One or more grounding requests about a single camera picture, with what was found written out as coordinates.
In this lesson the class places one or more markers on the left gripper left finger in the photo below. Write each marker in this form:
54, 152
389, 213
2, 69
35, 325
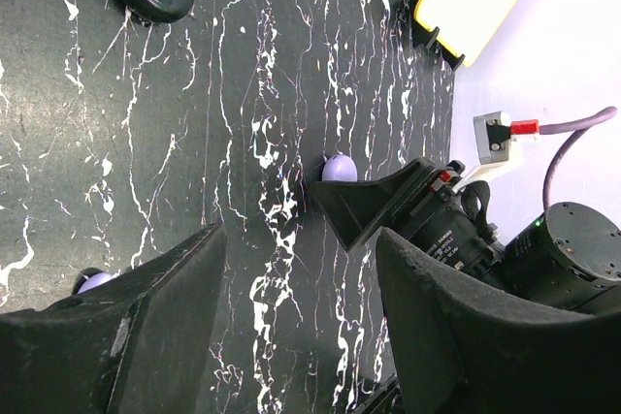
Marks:
136, 344

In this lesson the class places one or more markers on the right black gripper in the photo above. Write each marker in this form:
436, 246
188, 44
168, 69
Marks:
444, 220

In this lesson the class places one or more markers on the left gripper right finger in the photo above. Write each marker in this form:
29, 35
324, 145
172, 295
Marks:
462, 346

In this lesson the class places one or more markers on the purple round earbud case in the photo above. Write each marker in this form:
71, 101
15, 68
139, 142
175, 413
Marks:
339, 167

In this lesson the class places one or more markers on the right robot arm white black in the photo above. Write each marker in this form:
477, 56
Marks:
568, 257

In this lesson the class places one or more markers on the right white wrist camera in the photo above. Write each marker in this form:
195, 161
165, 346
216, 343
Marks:
498, 141

